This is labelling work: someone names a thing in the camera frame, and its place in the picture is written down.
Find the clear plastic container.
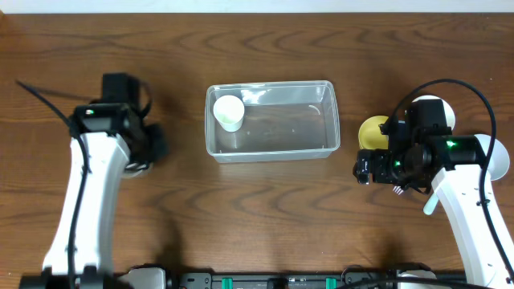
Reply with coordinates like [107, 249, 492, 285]
[205, 80, 341, 163]

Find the white plastic fork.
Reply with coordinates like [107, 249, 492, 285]
[393, 186, 403, 195]

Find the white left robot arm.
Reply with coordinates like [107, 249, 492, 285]
[43, 101, 166, 283]

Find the white plastic bowl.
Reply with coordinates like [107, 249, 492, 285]
[413, 95, 456, 130]
[475, 134, 510, 181]

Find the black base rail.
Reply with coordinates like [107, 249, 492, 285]
[176, 271, 469, 289]

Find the mint green plastic spoon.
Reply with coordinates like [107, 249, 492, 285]
[422, 193, 439, 215]

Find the white plastic cup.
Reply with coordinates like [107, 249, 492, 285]
[213, 95, 245, 132]

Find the grey plastic cup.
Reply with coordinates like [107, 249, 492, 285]
[121, 163, 153, 179]

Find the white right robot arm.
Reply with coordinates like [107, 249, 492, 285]
[353, 134, 513, 288]

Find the yellow plastic bowl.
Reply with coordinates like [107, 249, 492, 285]
[358, 116, 389, 149]

